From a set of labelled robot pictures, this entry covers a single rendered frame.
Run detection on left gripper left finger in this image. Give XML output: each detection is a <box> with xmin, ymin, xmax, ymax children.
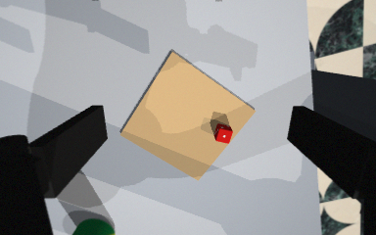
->
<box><xmin>0</xmin><ymin>105</ymin><xmax>108</xmax><ymax>235</ymax></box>

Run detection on green soda can with yellow stripes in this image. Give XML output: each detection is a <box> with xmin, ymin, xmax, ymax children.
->
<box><xmin>72</xmin><ymin>218</ymin><xmax>116</xmax><ymax>235</ymax></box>

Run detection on red die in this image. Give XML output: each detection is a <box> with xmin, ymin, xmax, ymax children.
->
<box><xmin>214</xmin><ymin>123</ymin><xmax>233</xmax><ymax>144</ymax></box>

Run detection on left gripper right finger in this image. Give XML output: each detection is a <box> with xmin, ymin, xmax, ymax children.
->
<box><xmin>287</xmin><ymin>106</ymin><xmax>376</xmax><ymax>235</ymax></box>

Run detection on tan square mat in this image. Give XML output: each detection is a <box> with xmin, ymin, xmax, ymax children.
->
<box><xmin>120</xmin><ymin>52</ymin><xmax>256</xmax><ymax>181</ymax></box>

